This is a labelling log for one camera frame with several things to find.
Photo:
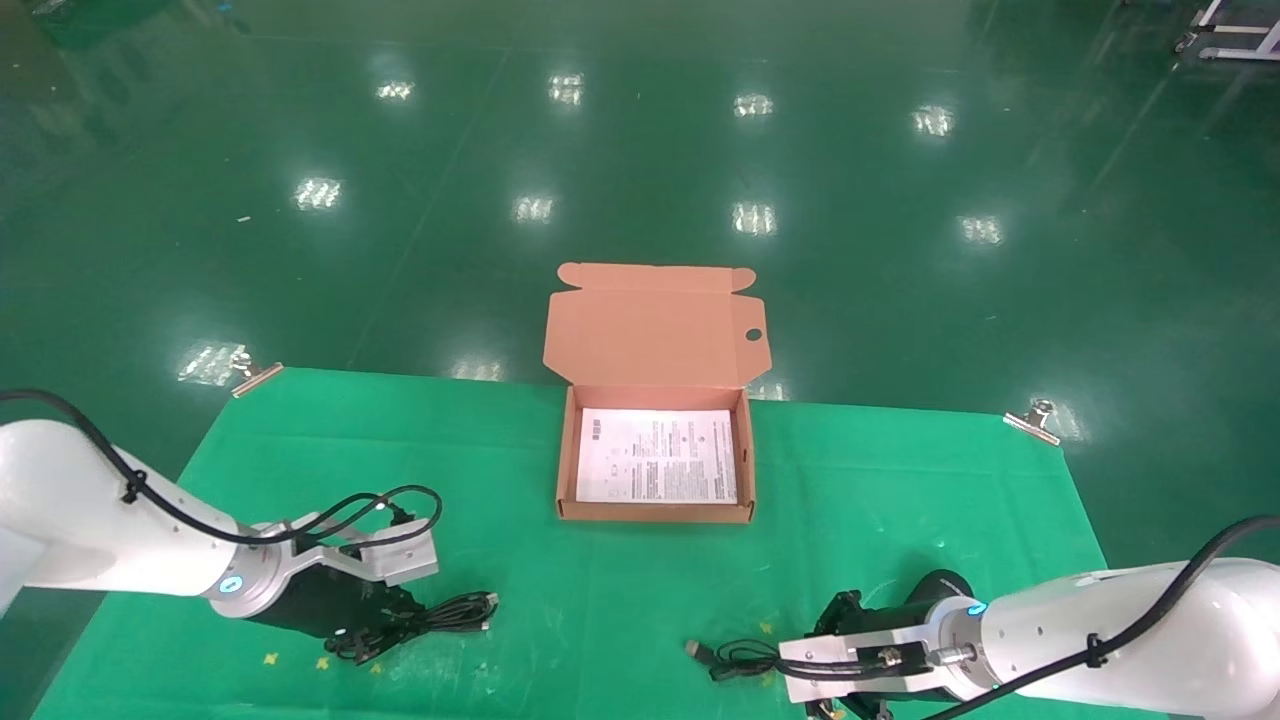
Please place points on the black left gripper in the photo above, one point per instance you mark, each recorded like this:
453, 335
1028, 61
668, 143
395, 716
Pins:
310, 600

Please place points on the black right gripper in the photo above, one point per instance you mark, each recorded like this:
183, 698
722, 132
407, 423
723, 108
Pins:
935, 595

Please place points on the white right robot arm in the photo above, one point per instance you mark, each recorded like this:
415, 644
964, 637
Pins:
1150, 640

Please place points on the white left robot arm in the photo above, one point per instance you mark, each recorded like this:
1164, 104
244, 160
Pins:
80, 520

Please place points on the brown cardboard mailer box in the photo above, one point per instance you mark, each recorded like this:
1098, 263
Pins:
650, 330

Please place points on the green tablecloth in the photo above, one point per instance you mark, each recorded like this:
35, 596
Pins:
600, 600

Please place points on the metal binder clip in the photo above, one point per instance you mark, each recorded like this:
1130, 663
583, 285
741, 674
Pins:
1033, 422
255, 378

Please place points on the white printed paper sheet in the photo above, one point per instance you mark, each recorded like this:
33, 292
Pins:
655, 455

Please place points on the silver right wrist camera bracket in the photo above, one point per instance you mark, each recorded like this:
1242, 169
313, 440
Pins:
830, 680

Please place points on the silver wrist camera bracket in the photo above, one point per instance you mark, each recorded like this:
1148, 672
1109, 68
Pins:
400, 555
830, 680

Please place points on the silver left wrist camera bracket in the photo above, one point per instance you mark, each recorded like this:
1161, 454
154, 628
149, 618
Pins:
400, 555

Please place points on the white metal table frame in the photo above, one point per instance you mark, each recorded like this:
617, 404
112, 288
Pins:
1235, 30

